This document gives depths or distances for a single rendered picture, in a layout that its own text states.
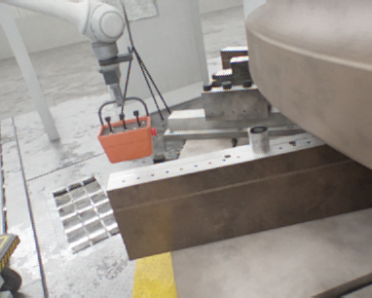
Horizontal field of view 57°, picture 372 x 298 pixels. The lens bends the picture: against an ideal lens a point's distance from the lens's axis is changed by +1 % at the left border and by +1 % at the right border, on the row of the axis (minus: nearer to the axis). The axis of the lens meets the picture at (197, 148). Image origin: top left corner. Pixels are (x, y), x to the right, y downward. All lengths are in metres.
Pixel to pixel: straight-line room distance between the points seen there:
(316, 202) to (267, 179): 0.27
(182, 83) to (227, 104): 2.23
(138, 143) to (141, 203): 0.26
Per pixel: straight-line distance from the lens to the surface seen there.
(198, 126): 2.54
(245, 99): 2.30
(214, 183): 1.39
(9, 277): 2.15
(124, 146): 1.30
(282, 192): 1.50
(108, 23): 1.08
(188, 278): 1.45
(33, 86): 4.10
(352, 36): 1.07
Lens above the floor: 1.36
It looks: 26 degrees down
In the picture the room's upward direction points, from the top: 11 degrees counter-clockwise
